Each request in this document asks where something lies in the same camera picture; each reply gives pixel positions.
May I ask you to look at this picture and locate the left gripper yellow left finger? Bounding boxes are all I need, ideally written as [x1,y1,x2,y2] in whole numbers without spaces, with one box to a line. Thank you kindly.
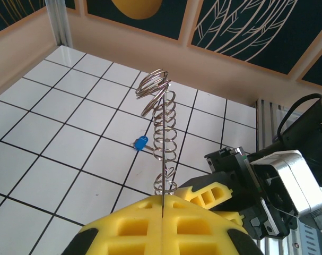
[61,195,163,255]

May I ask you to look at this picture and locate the aluminium corner post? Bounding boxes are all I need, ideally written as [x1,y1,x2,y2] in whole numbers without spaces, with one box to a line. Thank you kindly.
[45,0,71,48]

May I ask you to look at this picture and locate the blue tag key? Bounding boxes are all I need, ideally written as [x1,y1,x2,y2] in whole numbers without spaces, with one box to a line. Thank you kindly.
[133,135,154,155]

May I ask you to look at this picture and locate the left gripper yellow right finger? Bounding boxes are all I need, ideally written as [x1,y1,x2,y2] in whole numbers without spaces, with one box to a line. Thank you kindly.
[162,195,265,255]

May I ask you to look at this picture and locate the thin black motor cable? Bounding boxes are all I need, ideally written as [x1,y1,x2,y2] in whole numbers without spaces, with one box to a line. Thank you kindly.
[279,92,322,140]

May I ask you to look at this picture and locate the silver keyring chain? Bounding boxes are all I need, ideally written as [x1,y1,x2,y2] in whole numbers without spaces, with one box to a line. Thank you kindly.
[135,67,179,213]

